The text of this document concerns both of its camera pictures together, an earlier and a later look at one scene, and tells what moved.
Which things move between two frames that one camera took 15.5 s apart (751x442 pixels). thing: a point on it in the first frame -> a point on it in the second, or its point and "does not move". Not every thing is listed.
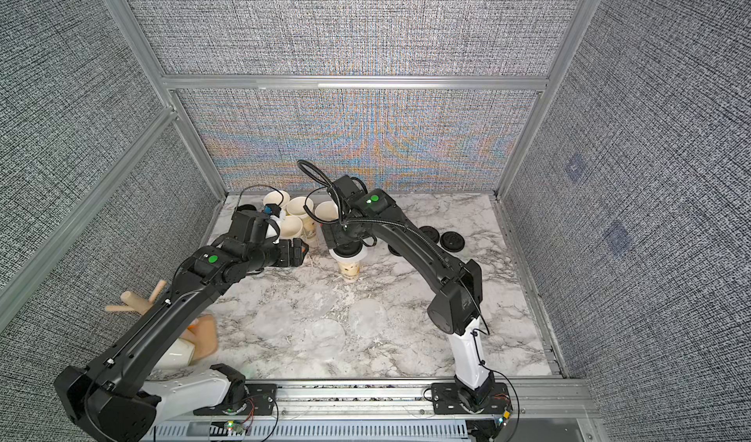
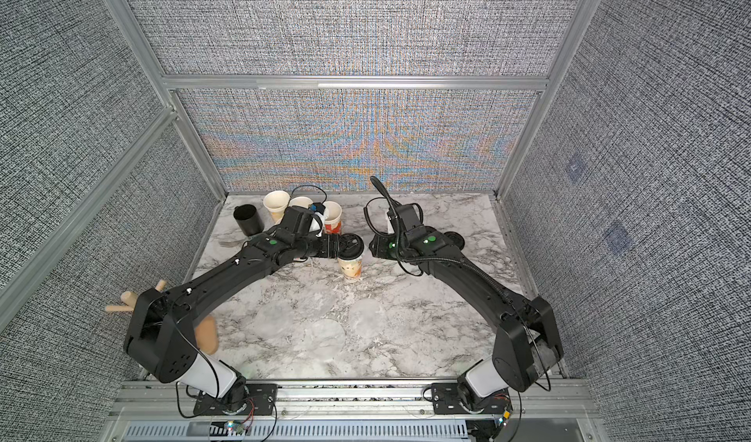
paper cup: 349,270 does not move
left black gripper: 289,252 -> 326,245
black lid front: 348,249 does not move
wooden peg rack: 202,330 does not move
